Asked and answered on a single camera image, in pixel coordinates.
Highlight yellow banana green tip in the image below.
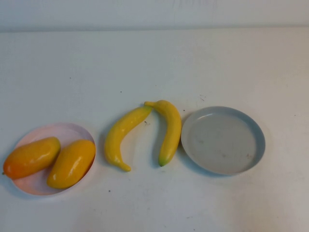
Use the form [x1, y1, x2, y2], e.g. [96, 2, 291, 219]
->
[144, 99, 182, 167]

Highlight yellow banana hooked stem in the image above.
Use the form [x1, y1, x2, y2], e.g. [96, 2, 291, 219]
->
[104, 105, 154, 172]

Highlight yellow mango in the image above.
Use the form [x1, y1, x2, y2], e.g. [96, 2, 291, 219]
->
[46, 139, 97, 189]

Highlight mango with orange end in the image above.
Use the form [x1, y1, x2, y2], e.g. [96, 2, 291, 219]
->
[2, 136, 61, 180]

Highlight grey-blue round plate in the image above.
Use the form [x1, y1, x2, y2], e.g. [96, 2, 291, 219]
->
[181, 105, 266, 176]

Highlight pink round plate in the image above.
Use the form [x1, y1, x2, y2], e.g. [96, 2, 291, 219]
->
[8, 122, 97, 196]

